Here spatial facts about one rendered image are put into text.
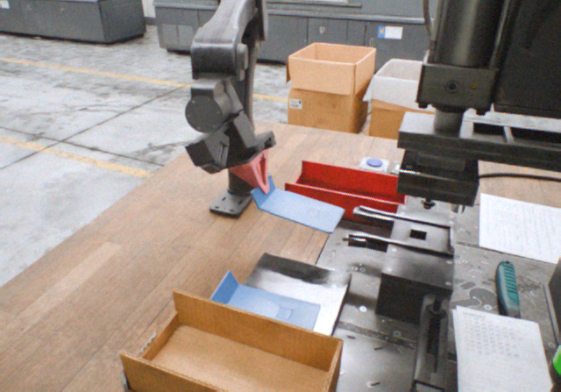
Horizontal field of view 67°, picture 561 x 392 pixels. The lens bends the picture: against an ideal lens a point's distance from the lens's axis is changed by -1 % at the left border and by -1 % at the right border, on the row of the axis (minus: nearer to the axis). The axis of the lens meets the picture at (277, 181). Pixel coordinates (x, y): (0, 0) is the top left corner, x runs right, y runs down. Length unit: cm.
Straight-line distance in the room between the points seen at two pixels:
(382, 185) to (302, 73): 211
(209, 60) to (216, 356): 44
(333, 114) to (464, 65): 249
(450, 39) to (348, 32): 476
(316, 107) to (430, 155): 248
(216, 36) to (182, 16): 563
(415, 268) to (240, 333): 27
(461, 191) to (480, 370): 22
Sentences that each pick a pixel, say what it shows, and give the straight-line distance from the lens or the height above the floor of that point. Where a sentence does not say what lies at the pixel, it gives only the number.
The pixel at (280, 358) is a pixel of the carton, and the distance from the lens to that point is 63.
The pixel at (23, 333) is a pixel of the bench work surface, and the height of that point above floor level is 90.
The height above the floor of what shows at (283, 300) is 92.
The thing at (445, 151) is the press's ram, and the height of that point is 116.
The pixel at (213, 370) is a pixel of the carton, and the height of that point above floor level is 91.
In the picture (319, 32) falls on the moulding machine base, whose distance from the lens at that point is 542.
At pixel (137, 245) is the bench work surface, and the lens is 86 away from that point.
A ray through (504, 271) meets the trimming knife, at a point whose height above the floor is 92.
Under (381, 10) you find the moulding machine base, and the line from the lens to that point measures 519.
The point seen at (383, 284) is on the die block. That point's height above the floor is 96.
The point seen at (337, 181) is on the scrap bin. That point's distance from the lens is 99.
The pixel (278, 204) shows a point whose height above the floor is 100.
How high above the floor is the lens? 140
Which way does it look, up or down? 29 degrees down
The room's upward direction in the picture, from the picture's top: straight up
